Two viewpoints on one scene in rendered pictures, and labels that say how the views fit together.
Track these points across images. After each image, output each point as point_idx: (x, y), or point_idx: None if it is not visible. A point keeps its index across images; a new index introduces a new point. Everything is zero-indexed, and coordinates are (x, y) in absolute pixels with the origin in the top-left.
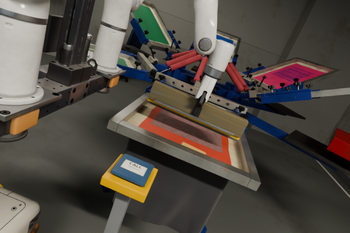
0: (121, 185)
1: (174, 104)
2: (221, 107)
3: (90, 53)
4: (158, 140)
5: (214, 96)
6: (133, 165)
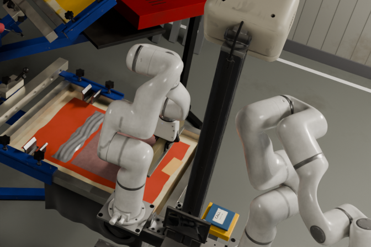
0: (233, 227)
1: (155, 160)
2: (53, 89)
3: (128, 216)
4: (183, 192)
5: (38, 85)
6: (217, 216)
